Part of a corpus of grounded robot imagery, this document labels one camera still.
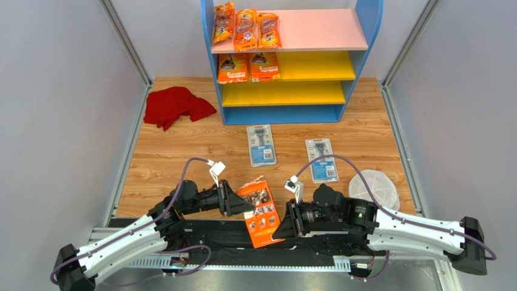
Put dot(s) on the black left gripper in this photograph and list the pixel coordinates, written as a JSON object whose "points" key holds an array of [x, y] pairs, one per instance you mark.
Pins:
{"points": [[233, 203]]}

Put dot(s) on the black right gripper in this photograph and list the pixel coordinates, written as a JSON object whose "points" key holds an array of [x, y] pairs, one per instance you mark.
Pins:
{"points": [[297, 217]]}

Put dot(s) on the orange razor cartridge box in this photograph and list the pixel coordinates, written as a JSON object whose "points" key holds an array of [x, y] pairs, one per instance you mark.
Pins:
{"points": [[264, 220]]}

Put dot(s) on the clear blue razor blister pack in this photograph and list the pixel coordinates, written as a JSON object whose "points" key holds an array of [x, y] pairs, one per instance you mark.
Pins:
{"points": [[323, 170], [261, 145]]}

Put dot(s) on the orange Gillette Fusion5 box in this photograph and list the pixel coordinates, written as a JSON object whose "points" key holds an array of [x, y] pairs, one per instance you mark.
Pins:
{"points": [[232, 68], [264, 66]]}

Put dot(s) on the orange BIC razor bag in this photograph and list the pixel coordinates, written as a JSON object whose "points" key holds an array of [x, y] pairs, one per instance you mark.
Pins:
{"points": [[268, 28], [245, 38], [224, 22]]}

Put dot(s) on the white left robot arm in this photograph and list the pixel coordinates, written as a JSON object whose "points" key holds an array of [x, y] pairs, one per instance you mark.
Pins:
{"points": [[161, 230]]}

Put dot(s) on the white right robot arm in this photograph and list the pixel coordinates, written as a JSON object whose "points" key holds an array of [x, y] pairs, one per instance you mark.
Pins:
{"points": [[371, 229]]}

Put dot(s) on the blue shelf unit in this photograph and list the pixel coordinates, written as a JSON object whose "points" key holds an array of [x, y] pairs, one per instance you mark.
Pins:
{"points": [[323, 53]]}

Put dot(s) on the white round plastic lid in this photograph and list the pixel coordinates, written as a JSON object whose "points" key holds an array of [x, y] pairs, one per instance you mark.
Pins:
{"points": [[380, 184]]}

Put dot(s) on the red cloth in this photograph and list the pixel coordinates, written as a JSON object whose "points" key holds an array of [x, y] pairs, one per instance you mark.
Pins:
{"points": [[166, 106]]}

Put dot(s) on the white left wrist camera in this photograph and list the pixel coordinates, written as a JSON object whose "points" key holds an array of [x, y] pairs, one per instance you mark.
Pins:
{"points": [[216, 169]]}

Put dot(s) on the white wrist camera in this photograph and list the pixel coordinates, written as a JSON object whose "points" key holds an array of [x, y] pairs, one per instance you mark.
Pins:
{"points": [[294, 185], [216, 169]]}

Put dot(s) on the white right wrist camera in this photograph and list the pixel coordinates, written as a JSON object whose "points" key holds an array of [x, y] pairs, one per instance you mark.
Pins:
{"points": [[294, 185]]}

